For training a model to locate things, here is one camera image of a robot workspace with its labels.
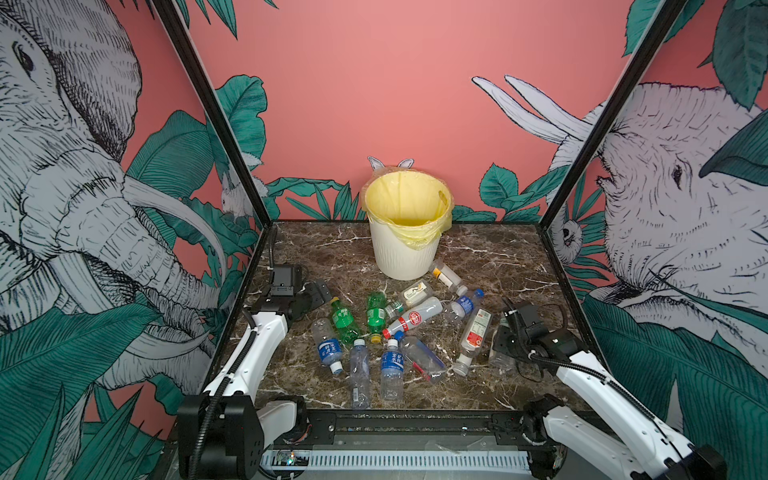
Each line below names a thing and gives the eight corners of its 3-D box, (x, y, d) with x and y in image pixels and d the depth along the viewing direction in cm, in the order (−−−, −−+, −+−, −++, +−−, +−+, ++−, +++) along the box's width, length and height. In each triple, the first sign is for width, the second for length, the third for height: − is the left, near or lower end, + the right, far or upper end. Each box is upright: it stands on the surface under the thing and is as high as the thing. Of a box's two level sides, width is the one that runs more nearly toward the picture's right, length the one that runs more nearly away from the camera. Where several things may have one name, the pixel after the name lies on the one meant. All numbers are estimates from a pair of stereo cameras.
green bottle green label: (366, 343, 89) (365, 337, 85) (368, 298, 99) (368, 291, 95) (385, 343, 89) (384, 337, 85) (386, 298, 99) (385, 291, 95)
